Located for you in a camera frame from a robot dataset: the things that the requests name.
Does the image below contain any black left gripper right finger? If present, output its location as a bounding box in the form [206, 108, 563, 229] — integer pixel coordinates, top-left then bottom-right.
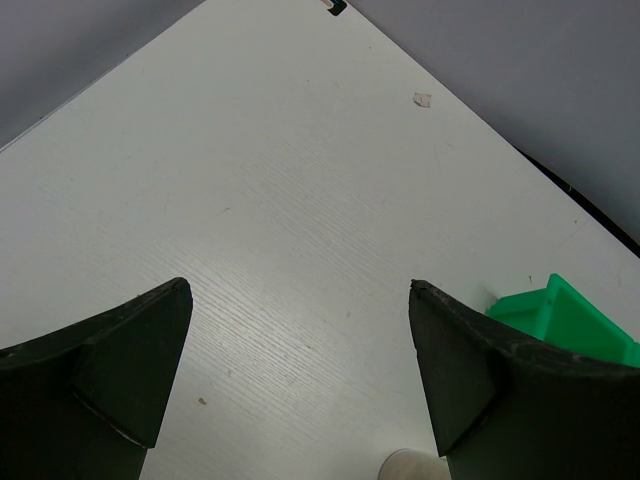
[409, 280, 639, 479]

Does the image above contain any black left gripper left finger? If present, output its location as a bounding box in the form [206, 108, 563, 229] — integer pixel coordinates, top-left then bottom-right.
[1, 278, 192, 479]

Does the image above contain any green three-compartment tray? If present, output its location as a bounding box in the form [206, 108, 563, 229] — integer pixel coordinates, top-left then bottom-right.
[487, 274, 639, 367]

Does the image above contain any silver-lid white powder jar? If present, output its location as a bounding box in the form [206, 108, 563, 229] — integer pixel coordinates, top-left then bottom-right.
[377, 449, 451, 480]

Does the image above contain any small paper scrap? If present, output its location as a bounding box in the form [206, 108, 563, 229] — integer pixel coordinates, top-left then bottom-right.
[412, 92, 432, 108]

